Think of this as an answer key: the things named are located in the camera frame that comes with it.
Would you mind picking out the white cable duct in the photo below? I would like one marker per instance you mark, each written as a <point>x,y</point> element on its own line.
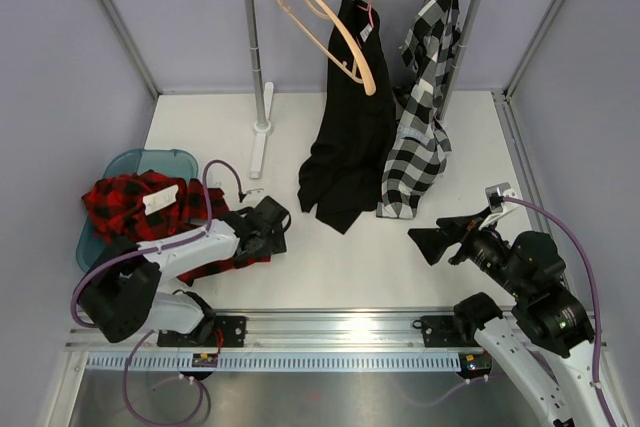
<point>296,362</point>

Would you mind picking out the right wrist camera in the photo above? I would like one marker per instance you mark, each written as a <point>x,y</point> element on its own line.
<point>498,201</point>

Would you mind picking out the white black plaid shirt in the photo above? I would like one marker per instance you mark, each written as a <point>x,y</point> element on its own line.
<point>421,147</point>

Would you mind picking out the left aluminium frame post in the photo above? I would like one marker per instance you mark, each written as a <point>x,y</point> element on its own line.
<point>127,42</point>

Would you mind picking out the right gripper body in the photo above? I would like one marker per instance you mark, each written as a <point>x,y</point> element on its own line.
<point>487,251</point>

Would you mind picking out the red black plaid shirt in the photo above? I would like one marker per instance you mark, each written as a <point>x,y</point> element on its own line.
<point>149,206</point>

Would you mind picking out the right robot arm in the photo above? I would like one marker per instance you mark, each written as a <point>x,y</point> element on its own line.
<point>568,388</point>

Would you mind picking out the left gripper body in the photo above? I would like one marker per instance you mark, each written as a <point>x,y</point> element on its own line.
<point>272,244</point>

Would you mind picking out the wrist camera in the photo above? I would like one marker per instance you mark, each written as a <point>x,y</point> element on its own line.
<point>498,201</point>
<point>252,196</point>

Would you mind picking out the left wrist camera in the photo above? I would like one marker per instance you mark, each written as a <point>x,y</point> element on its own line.
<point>252,196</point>

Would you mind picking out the teal plastic bin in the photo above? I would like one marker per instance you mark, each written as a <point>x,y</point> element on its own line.
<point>171,163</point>

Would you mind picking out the aluminium frame post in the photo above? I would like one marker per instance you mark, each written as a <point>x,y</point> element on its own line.
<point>533,46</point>
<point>127,42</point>

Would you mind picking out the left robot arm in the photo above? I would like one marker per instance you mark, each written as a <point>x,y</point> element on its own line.
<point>120,293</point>

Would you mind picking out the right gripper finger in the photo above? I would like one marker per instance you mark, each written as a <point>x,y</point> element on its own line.
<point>433,242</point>
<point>458,226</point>

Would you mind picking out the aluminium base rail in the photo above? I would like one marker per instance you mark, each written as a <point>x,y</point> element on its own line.
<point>359,330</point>

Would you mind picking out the right aluminium frame post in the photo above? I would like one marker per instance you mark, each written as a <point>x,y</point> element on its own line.
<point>533,46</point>

